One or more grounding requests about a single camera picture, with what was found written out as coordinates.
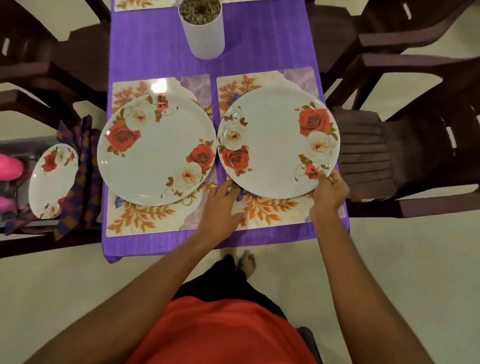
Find person's left hand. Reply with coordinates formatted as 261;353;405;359
195;179;246;241

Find person's right hand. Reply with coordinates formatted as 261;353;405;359
309;168;351;226

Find white rose print plate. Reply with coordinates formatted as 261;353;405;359
97;92;218;207
217;87;341;200
28;143;80;220

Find person's right forearm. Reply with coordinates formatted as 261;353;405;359
312;210;436;364

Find person's left forearm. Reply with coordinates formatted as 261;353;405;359
22;221;241;364

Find floral leaf print placemat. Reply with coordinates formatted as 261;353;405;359
113;0;179;12
106;74;218;238
216;66;348;229

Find person's foot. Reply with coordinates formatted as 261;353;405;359
236;250;258;280

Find person's black trousers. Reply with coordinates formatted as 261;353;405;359
172;254;324;364

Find dark brown plastic chair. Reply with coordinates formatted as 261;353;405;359
0;89;110;259
0;0;112;126
331;85;480;219
307;0;480;110

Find person's orange shirt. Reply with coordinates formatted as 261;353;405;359
125;296;318;364

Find purple tablecloth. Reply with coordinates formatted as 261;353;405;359
101;0;350;264

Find purple orange checked cloth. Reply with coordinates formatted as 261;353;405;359
4;115;104;242

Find white cylinder vase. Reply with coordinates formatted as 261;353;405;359
178;0;226;61

